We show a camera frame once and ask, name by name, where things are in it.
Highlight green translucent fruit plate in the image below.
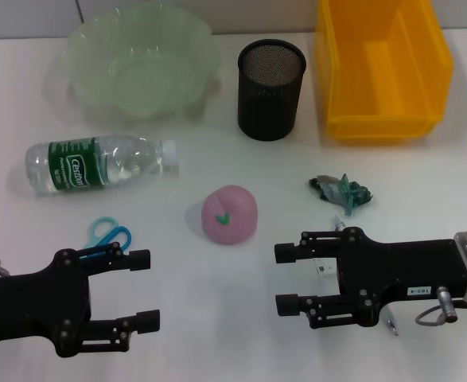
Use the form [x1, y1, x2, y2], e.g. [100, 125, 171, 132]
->
[44, 3, 223, 124]

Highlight right gripper cable with connector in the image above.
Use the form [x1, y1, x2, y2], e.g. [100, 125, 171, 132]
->
[414, 285, 467, 325]

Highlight clear bottle green label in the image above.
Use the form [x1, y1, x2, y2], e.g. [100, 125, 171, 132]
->
[25, 134, 178, 195]

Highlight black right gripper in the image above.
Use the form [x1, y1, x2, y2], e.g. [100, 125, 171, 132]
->
[274, 226, 467, 329]

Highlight yellow plastic bin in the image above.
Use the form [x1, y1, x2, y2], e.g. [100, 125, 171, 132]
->
[314, 0, 455, 145]

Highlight clear plastic ruler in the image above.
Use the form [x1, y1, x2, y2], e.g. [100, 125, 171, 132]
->
[314, 257, 340, 278]

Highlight black mesh pen holder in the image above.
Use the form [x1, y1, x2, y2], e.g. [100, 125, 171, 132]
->
[237, 38, 307, 142]

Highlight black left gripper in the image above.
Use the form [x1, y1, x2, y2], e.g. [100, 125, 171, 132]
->
[0, 243, 162, 358]

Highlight green plastic wrapper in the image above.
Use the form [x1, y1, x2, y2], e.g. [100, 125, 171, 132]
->
[308, 173, 374, 218]

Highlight silver pen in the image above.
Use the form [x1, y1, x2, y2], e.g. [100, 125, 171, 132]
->
[333, 216, 399, 337]

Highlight pink toy peach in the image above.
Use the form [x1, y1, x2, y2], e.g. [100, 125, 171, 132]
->
[200, 185, 259, 244]

